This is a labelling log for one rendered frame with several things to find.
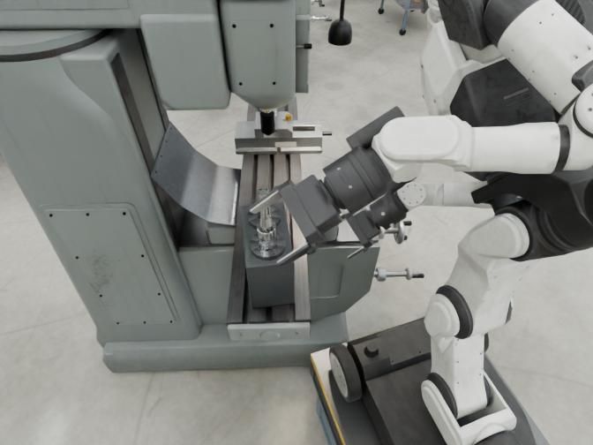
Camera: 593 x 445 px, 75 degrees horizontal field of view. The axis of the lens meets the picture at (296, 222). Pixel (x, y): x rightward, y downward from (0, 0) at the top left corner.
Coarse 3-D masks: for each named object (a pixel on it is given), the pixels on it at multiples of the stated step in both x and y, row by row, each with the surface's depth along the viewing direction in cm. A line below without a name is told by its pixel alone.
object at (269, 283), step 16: (272, 208) 106; (256, 224) 102; (256, 240) 98; (288, 240) 100; (256, 256) 96; (272, 256) 95; (256, 272) 96; (272, 272) 96; (288, 272) 97; (256, 288) 100; (272, 288) 101; (288, 288) 103; (256, 304) 106; (272, 304) 107
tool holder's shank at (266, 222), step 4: (260, 188) 86; (264, 188) 86; (260, 192) 85; (264, 192) 85; (268, 192) 85; (260, 196) 85; (264, 208) 87; (268, 208) 88; (260, 212) 89; (264, 212) 88; (268, 212) 89; (260, 216) 90; (264, 216) 89; (268, 216) 89; (260, 220) 91; (264, 220) 90; (268, 220) 90; (260, 224) 91; (264, 224) 91; (268, 224) 91; (272, 224) 92; (264, 228) 91; (268, 228) 92
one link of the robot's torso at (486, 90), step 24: (576, 0) 69; (432, 48) 75; (456, 48) 71; (432, 72) 75; (456, 72) 71; (480, 72) 71; (504, 72) 70; (432, 96) 79; (456, 96) 74; (480, 96) 71; (504, 96) 70; (528, 96) 69; (480, 120) 72; (504, 120) 71; (528, 120) 70; (552, 120) 68
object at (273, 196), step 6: (276, 186) 66; (270, 192) 65; (276, 192) 64; (264, 198) 65; (270, 198) 65; (276, 198) 66; (258, 204) 65; (264, 204) 66; (270, 204) 67; (252, 210) 66; (258, 210) 67
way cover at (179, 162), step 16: (176, 128) 146; (176, 144) 142; (160, 160) 129; (176, 160) 138; (192, 160) 148; (208, 160) 156; (160, 176) 126; (176, 176) 135; (192, 176) 144; (208, 176) 151; (240, 176) 158; (176, 192) 132; (192, 192) 139; (208, 192) 145; (224, 192) 149; (192, 208) 135; (208, 208) 141; (224, 208) 143
